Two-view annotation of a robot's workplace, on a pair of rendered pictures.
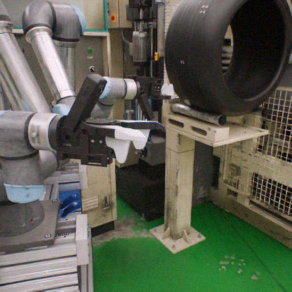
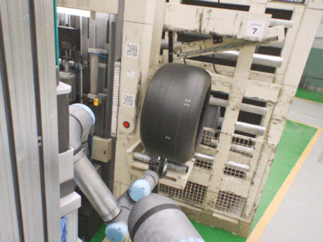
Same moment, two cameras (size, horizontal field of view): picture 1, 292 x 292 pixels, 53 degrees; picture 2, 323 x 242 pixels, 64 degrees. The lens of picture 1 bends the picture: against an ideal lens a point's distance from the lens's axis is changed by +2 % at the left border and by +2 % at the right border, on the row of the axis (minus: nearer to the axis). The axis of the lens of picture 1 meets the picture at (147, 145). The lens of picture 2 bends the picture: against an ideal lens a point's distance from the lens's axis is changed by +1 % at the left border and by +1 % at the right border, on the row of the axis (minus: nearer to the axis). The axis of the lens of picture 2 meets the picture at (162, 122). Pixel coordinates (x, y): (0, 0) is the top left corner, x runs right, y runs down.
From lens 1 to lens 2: 0.93 m
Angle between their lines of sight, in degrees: 40
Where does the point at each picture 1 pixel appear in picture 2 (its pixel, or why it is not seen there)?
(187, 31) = (174, 116)
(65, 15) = (86, 123)
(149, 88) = (159, 171)
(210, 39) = (194, 125)
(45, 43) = (87, 166)
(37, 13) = (73, 137)
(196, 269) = not seen: outside the picture
